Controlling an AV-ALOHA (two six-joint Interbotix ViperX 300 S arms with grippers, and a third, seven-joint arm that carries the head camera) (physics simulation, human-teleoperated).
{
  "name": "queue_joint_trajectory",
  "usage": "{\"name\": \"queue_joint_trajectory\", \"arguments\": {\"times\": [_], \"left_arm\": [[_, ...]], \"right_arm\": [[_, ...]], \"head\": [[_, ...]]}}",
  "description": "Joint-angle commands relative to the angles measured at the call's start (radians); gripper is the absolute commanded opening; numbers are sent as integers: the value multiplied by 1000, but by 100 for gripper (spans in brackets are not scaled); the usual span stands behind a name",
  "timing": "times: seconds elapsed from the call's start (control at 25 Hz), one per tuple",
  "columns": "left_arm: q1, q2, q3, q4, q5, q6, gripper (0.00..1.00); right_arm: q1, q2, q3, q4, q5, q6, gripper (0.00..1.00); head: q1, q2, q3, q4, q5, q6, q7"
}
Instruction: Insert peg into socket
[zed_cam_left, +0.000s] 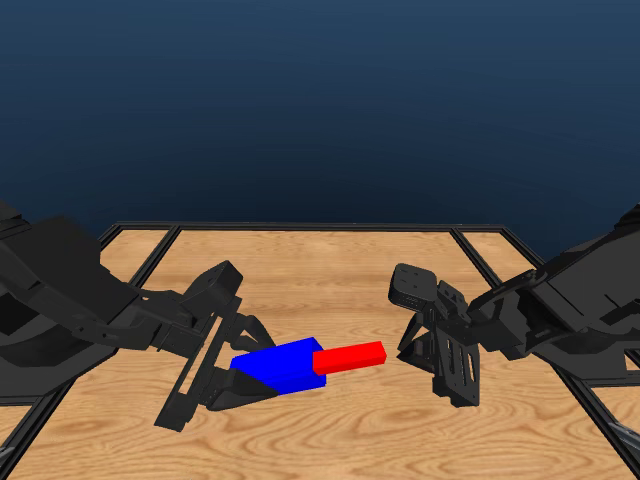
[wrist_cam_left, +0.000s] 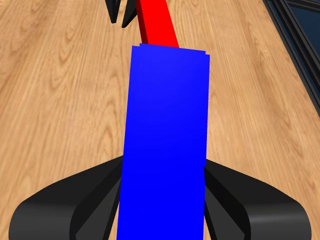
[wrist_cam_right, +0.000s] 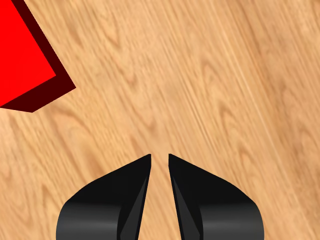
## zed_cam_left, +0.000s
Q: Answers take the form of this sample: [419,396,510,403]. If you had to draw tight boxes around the thin red peg bar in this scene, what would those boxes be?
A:
[312,340,388,376]

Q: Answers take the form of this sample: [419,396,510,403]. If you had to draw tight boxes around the blue hollow socket block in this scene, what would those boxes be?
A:
[229,336,327,396]

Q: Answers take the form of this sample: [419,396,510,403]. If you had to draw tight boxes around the black table frame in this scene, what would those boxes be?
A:
[0,222,640,480]

